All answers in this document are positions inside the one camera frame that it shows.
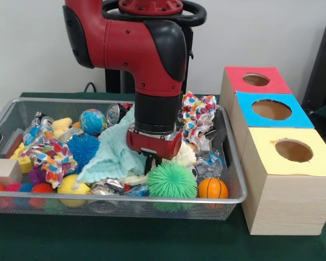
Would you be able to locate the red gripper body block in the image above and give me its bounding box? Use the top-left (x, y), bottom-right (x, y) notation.
top-left (126, 124), bottom-right (184, 160)

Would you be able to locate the green spiky ball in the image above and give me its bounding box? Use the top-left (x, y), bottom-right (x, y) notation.
top-left (147, 162), bottom-right (198, 212)

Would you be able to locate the cream yellow cloth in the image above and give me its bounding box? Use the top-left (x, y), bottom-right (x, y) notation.
top-left (117, 141), bottom-right (198, 187)

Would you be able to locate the mint green waffle cloth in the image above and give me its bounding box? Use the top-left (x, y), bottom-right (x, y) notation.
top-left (76, 109), bottom-right (148, 184)

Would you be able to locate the orange basketball toy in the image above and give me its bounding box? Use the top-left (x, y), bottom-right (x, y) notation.
top-left (198, 177), bottom-right (229, 214)

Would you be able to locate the clear mesh bin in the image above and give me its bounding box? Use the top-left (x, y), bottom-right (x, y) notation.
top-left (0, 98), bottom-right (248, 219)

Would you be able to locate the wooden box with three holes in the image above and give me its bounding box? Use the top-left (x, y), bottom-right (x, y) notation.
top-left (220, 66), bottom-right (326, 236)

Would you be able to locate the blue spiky ball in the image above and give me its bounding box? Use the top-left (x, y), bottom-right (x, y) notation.
top-left (65, 133), bottom-right (101, 173)

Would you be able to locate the blue globe ball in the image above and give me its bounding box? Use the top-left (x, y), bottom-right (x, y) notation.
top-left (79, 109), bottom-right (108, 136)

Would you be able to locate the dark green table cloth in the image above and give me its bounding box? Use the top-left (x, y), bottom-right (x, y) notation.
top-left (0, 91), bottom-right (326, 261)

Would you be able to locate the yellow ball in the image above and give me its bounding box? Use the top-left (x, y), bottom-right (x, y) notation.
top-left (57, 174), bottom-right (92, 208)

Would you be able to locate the yellow triangular block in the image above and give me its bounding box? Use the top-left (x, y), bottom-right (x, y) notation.
top-left (10, 142), bottom-right (33, 175)

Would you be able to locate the plain wooden block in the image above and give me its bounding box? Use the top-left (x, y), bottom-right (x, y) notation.
top-left (0, 159), bottom-right (23, 187)

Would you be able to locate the black upright panel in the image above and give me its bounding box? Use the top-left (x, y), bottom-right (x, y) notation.
top-left (302, 18), bottom-right (326, 128)

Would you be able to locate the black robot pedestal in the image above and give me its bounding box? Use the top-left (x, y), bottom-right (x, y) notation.
top-left (101, 0), bottom-right (207, 94)

